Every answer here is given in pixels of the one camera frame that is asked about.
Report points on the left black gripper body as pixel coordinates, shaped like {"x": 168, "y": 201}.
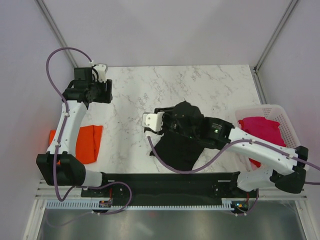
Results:
{"x": 99, "y": 94}

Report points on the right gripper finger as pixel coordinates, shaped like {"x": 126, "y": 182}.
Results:
{"x": 166, "y": 110}
{"x": 149, "y": 132}

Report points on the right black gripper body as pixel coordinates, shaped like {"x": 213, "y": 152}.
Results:
{"x": 170, "y": 124}

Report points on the black t shirt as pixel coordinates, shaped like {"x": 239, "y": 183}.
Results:
{"x": 176, "y": 151}

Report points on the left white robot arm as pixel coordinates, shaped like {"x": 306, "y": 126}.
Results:
{"x": 59, "y": 165}

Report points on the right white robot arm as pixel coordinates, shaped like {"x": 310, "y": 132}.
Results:
{"x": 285, "y": 166}

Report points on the orange folded t shirt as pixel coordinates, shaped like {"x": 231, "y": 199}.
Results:
{"x": 88, "y": 144}

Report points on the pink t shirt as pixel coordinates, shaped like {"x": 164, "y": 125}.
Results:
{"x": 263, "y": 128}

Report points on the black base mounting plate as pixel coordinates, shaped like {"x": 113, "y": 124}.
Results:
{"x": 168, "y": 189}

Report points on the white plastic laundry basket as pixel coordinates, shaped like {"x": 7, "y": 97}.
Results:
{"x": 271, "y": 112}

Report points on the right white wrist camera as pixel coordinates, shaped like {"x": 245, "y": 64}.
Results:
{"x": 153, "y": 121}

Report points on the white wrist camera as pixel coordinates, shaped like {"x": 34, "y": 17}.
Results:
{"x": 153, "y": 121}
{"x": 99, "y": 73}

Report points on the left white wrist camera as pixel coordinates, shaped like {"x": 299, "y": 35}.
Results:
{"x": 99, "y": 73}

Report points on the white slotted cable duct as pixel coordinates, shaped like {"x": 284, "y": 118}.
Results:
{"x": 226, "y": 205}

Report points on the left aluminium corner post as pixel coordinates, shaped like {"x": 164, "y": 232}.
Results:
{"x": 43, "y": 8}

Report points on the aluminium corner post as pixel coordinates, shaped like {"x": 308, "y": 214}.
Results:
{"x": 43, "y": 8}
{"x": 276, "y": 33}

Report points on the right aluminium corner post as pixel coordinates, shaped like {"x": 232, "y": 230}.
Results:
{"x": 276, "y": 33}

